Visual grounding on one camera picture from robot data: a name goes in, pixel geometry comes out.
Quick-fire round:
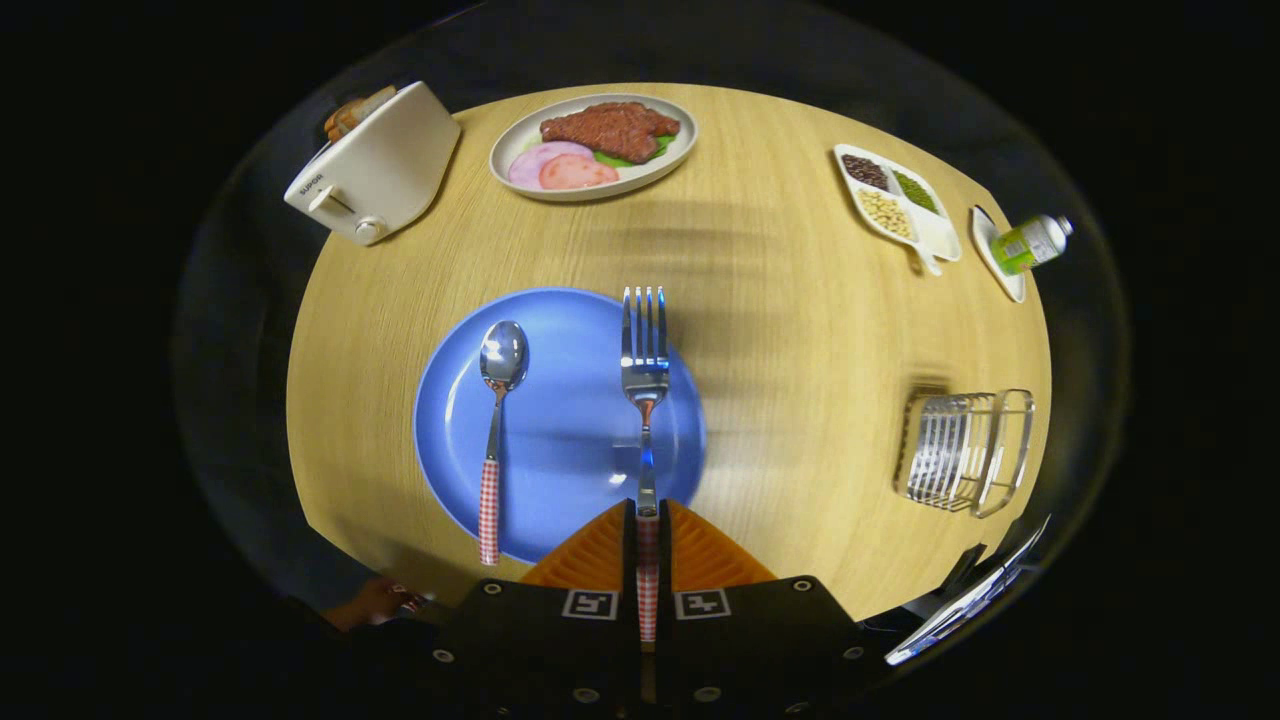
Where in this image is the grey round plate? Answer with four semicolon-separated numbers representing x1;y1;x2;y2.
488;93;699;203

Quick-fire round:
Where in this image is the small white saucer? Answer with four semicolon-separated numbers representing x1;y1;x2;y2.
969;205;1028;304

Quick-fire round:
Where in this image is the metal wire cutlery rack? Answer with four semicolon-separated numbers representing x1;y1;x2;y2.
893;388;1036;519

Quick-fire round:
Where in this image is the spoon with checked handle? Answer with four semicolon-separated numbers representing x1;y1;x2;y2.
477;320;531;567

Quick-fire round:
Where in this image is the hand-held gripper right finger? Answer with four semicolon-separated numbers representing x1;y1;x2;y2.
658;498;869;716

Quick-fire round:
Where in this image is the white divided dish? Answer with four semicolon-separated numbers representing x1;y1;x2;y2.
833;144;963;277

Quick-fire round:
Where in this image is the pile of dark red beans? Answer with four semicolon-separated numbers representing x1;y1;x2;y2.
841;154;891;193

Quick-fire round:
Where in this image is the white toaster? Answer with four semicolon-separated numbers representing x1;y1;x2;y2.
283;81;463;247

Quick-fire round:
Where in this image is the toasted bread slice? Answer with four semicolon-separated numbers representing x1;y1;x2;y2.
323;98;376;143
340;85;398;126

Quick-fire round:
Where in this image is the pile of yellow soybeans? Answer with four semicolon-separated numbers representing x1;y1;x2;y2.
858;189;915;241

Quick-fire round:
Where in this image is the flat tablet on stand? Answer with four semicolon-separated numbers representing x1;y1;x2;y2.
884;514;1053;667

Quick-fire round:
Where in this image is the fork with checked handle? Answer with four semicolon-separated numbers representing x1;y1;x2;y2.
620;286;672;643

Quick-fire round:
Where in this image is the brown steak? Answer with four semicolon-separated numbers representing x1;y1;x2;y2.
540;101;681;165

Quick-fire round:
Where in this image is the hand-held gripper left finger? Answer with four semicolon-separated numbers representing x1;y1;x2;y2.
432;498;641;716

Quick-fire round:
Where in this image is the blue round plate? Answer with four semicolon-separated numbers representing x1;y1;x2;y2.
413;288;708;564

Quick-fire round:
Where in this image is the green label bottle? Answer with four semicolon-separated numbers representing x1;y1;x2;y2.
989;213;1076;276

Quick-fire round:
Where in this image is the pile of green beans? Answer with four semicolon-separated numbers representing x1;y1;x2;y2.
892;170;939;214

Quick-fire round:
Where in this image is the green lettuce leaf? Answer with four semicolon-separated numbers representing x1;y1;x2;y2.
593;135;677;168

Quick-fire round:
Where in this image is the reddish pink ham slice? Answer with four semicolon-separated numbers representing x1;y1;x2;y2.
538;154;620;191

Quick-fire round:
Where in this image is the pale pink ham slice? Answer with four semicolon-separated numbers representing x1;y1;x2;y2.
507;141;596;190

